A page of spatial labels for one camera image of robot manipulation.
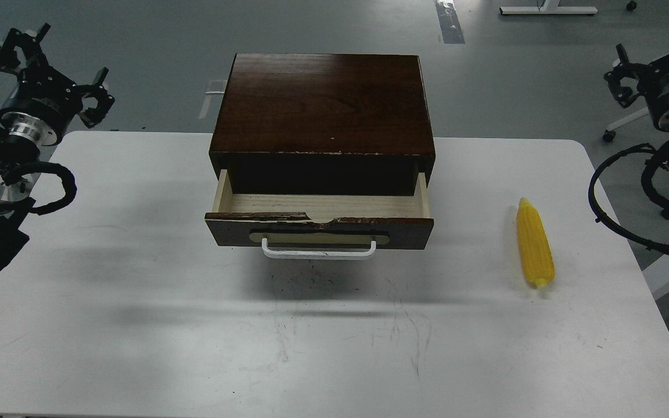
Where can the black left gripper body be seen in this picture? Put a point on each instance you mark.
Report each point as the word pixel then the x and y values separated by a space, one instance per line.
pixel 44 93

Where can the dark wooden cabinet box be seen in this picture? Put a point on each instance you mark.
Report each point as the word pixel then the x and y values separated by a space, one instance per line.
pixel 299 123

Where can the yellow corn cob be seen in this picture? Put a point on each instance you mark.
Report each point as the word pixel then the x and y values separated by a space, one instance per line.
pixel 534 249

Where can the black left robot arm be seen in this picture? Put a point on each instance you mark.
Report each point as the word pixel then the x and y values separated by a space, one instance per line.
pixel 29 184

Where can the white desk leg base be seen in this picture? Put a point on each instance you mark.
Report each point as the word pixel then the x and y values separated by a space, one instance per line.
pixel 548 8

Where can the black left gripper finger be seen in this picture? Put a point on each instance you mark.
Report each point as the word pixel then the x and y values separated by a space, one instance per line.
pixel 92 116
pixel 20 50

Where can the white wheeled stand leg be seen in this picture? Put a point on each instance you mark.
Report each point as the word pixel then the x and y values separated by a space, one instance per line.
pixel 610 131

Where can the wooden drawer with white handle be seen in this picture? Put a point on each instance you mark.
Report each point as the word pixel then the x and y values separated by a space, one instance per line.
pixel 342 226

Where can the grey floor tape strip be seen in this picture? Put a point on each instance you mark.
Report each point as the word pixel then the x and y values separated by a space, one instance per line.
pixel 449 24

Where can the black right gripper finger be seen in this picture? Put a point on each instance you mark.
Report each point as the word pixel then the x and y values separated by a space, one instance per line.
pixel 625 69

